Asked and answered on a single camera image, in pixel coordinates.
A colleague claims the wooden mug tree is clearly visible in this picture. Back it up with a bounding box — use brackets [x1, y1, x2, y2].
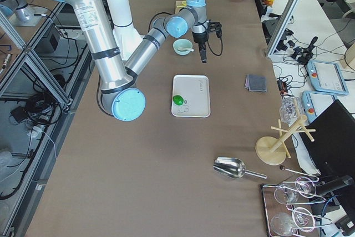
[255, 100, 316, 165]

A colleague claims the metal scoop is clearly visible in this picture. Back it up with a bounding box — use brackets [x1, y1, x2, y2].
[213, 157, 267, 179]

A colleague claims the light green bowl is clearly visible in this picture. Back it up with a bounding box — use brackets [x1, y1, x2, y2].
[173, 39, 193, 56]

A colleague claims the blue teach pendant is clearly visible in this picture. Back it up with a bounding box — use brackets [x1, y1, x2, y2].
[301, 90, 338, 123]
[307, 60, 349, 95]

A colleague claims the glass dish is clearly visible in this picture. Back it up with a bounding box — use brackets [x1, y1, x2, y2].
[280, 97, 304, 124]

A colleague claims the upper blue teach pendant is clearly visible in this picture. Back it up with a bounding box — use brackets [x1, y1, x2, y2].
[307, 60, 349, 95]

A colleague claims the white pillar with base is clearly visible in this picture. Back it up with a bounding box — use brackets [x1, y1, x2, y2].
[106, 0, 143, 61]

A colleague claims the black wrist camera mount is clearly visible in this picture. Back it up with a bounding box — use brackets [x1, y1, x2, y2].
[207, 21, 222, 39]

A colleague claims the white rabbit tray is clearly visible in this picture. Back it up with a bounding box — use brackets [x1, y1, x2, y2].
[171, 74, 211, 118]

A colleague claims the wooden cutting board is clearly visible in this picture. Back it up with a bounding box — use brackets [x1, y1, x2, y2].
[175, 1, 185, 14]

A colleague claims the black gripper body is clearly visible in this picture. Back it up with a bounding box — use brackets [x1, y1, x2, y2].
[192, 32, 208, 44]

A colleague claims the green lime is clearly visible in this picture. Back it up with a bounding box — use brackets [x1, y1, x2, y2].
[173, 95, 184, 106]

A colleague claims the black tray with glasses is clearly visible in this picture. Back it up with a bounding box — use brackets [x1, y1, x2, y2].
[261, 176, 332, 236]

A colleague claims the aluminium frame post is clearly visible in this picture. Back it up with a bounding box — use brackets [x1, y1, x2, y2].
[265, 0, 299, 58]

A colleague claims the folded grey cloth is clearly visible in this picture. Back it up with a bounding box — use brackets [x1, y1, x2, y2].
[245, 74, 267, 92]

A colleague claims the white ceramic spoon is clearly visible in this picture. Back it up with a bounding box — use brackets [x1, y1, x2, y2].
[177, 47, 194, 52]

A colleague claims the lower blue teach pendant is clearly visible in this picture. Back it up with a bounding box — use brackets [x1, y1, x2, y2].
[301, 90, 338, 123]

